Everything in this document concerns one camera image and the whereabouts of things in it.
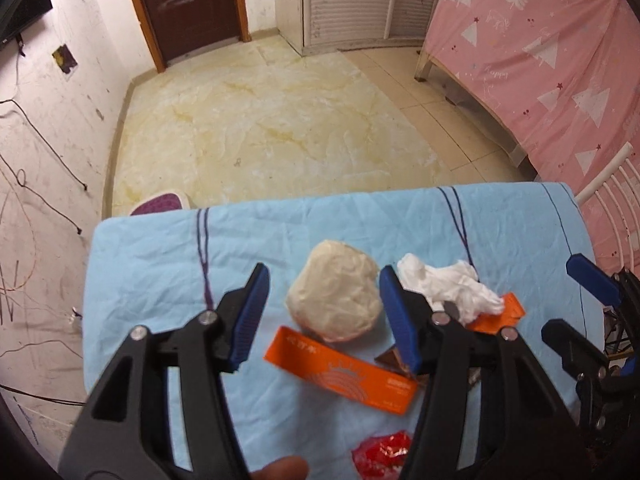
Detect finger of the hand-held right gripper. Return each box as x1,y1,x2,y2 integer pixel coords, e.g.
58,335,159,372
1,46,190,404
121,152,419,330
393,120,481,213
566,254,624,307
541,319,609,381

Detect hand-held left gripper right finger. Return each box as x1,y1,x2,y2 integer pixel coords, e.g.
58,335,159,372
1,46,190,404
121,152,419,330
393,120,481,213
379,266,593,480

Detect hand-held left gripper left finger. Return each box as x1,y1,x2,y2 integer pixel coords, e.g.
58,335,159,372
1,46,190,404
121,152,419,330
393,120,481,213
60,262,271,480

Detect brown snack wrapper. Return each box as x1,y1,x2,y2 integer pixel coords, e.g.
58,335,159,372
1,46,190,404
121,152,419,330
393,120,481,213
375,347,426,386

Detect white tissue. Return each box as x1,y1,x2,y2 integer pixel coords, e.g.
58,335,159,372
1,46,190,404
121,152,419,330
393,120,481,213
396,252,505,326

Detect long orange box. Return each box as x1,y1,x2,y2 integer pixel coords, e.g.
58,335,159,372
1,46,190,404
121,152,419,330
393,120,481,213
263,326,420,402

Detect cream round bun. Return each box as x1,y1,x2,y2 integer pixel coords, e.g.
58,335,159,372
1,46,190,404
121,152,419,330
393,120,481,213
286,240,383,342

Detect person's left hand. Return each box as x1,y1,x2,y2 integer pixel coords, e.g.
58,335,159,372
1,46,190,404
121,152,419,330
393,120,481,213
250,456,311,480

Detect small orange packet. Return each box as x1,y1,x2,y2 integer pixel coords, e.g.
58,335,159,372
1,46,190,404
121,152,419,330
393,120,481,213
467,293,528,335

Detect white metal chair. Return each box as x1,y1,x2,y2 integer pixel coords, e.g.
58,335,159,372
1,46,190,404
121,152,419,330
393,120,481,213
575,142,640,281

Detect light blue printed sheet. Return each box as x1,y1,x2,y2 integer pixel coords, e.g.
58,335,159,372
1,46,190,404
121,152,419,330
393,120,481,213
82,182,598,480

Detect red snack wrapper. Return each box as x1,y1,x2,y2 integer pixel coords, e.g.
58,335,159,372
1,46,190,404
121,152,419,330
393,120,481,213
351,416,413,478

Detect purple white stool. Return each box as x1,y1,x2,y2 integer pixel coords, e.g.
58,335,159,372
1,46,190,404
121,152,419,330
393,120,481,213
129,189,191,217

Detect pink printed curtain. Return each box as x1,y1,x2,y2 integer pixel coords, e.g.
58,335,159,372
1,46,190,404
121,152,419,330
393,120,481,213
425,0,640,281

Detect dark brown wooden door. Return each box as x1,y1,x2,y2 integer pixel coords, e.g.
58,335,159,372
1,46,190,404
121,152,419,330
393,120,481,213
120,0,251,73

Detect white slatted wardrobe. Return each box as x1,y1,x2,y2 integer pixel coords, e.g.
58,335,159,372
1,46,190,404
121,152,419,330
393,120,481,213
275,0,451,56

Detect black wall cable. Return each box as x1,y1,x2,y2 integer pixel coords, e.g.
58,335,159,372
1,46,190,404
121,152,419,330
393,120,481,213
0,97,83,235

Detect brown wall socket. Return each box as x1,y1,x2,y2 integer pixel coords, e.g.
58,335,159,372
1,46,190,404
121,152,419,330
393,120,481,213
51,45,78,73

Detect black wall television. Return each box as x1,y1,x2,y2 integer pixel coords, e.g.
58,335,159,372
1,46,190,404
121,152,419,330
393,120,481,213
0,0,53,43

